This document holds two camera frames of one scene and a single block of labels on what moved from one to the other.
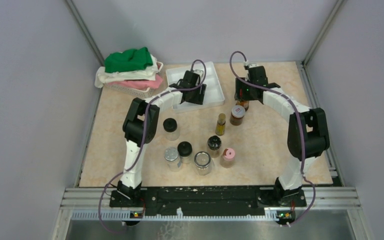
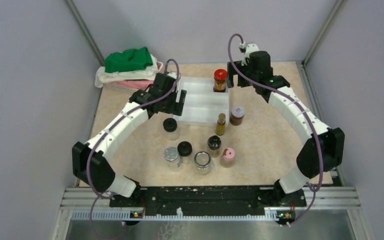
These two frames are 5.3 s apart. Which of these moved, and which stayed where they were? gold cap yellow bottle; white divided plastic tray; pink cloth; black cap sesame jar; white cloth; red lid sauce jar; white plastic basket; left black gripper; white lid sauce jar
Moved: white divided plastic tray; red lid sauce jar; left black gripper
Stayed: black cap sesame jar; white plastic basket; pink cloth; gold cap yellow bottle; white lid sauce jar; white cloth
